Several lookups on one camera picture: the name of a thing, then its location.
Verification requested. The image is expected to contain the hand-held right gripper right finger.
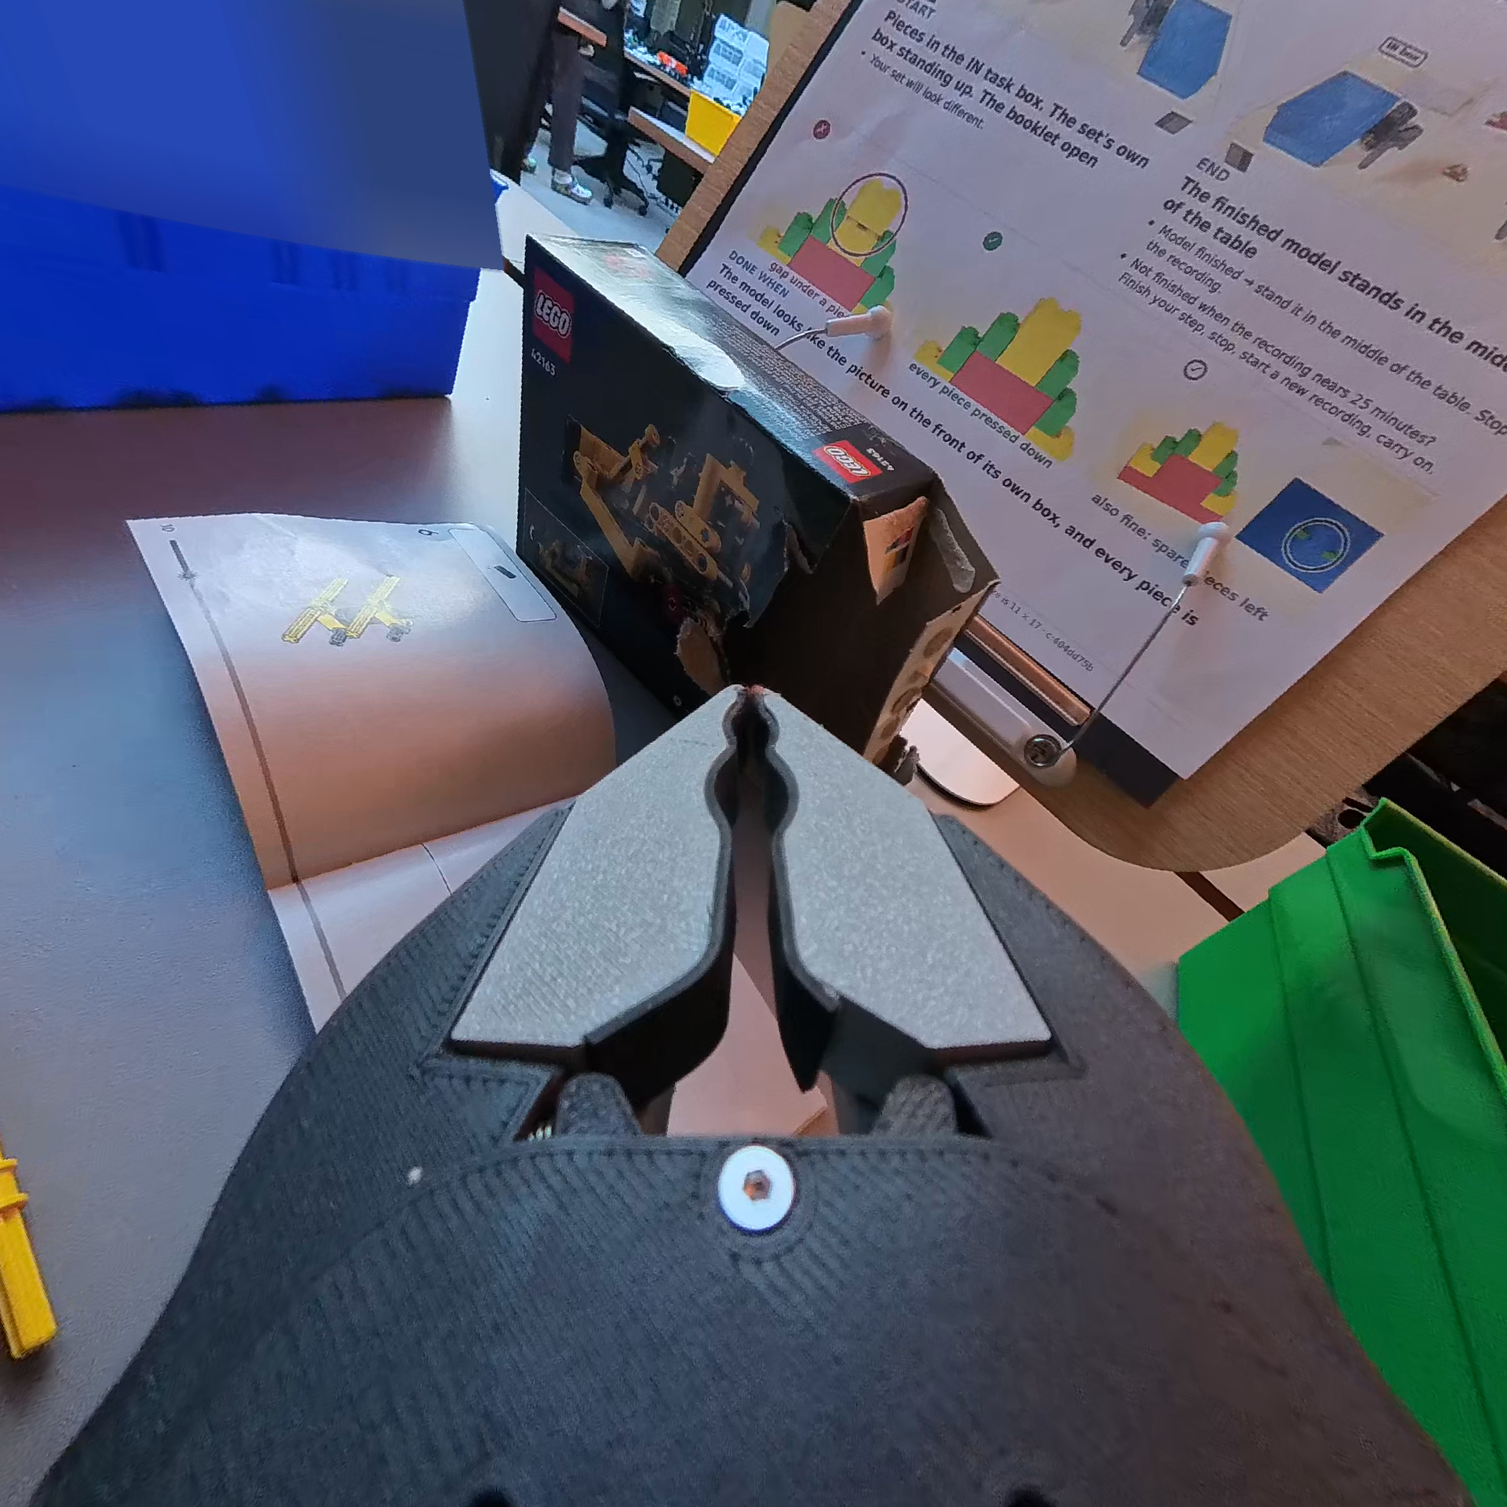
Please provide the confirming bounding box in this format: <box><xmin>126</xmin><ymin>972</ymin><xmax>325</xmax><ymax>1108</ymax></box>
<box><xmin>747</xmin><ymin>690</ymin><xmax>1053</xmax><ymax>1090</ymax></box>

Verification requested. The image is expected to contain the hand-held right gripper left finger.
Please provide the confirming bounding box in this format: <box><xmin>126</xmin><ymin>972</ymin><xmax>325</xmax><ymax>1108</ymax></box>
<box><xmin>451</xmin><ymin>685</ymin><xmax>748</xmax><ymax>1112</ymax></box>

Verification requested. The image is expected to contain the black toy set box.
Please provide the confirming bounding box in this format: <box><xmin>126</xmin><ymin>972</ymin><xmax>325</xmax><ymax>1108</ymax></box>
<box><xmin>515</xmin><ymin>233</ymin><xmax>1000</xmax><ymax>760</ymax></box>

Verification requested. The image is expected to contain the open instruction booklet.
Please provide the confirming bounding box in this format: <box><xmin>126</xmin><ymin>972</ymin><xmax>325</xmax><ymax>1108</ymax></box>
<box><xmin>128</xmin><ymin>511</ymin><xmax>825</xmax><ymax>1137</ymax></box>

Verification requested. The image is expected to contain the wooden sheet stand board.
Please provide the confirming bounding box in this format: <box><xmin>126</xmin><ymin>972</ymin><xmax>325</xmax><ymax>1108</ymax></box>
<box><xmin>655</xmin><ymin>0</ymin><xmax>1507</xmax><ymax>873</ymax></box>

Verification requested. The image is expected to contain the green plastic bin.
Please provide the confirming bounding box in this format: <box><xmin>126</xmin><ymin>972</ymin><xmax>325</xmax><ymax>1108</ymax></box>
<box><xmin>1177</xmin><ymin>798</ymin><xmax>1507</xmax><ymax>1507</ymax></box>

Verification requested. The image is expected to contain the printed instruction sheet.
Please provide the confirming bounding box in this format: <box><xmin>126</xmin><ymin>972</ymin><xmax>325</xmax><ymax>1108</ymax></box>
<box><xmin>684</xmin><ymin>0</ymin><xmax>1507</xmax><ymax>780</ymax></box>

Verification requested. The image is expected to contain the yellow toy beam piece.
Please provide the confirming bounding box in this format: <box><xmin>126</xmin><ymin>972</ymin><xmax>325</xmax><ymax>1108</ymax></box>
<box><xmin>0</xmin><ymin>1142</ymin><xmax>58</xmax><ymax>1357</ymax></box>

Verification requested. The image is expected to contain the blue plastic bin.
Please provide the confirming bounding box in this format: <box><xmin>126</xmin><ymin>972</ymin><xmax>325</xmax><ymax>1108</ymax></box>
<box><xmin>0</xmin><ymin>175</ymin><xmax>517</xmax><ymax>414</ymax></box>

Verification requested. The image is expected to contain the black office chair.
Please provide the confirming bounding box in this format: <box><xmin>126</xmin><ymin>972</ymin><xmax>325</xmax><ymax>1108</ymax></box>
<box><xmin>583</xmin><ymin>46</ymin><xmax>651</xmax><ymax>215</ymax></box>

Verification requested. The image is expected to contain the white tipped wire clip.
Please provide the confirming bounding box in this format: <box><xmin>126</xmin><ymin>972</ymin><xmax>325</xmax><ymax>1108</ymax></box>
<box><xmin>775</xmin><ymin>306</ymin><xmax>892</xmax><ymax>351</ymax></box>
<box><xmin>1023</xmin><ymin>523</ymin><xmax>1231</xmax><ymax>787</ymax></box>

